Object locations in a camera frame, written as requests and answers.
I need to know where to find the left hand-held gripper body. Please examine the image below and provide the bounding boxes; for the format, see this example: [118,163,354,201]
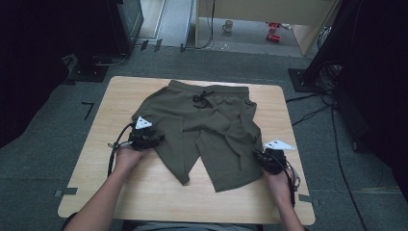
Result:
[127,115,159,152]

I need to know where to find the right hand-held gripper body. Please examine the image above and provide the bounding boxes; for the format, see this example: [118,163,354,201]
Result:
[258,139,296,176]

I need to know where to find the olive green shorts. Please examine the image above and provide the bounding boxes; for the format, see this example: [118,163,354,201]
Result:
[131,79,266,193]

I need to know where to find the person's left hand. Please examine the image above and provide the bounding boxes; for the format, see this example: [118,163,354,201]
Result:
[113,144,152,176]

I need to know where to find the person's right hand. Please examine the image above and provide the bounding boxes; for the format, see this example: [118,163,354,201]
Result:
[262,167,296,202]

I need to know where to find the grey floor tape strip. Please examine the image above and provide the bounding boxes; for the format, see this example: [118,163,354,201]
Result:
[53,187,79,198]

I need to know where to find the black cabinet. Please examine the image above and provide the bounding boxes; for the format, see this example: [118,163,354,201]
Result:
[107,0,144,56]

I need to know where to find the grey mug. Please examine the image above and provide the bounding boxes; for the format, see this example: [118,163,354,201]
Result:
[221,19,235,34]

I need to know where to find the beige wooden desk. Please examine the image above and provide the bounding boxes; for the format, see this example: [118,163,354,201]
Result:
[194,0,342,58]

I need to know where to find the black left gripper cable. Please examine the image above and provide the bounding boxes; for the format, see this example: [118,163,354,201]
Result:
[107,122,137,178]

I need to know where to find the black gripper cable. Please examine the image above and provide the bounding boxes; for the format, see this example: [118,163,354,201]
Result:
[107,122,137,178]
[278,157,302,208]

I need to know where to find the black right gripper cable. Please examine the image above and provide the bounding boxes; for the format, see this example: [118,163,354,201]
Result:
[278,157,302,208]

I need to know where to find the black floor cable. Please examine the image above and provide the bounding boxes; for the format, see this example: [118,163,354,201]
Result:
[285,90,369,231]

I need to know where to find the black stand base plate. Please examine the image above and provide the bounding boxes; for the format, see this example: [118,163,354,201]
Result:
[287,67,323,94]
[67,53,111,83]

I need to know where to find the black hanging cable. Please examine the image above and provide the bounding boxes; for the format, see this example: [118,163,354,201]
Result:
[193,0,217,50]

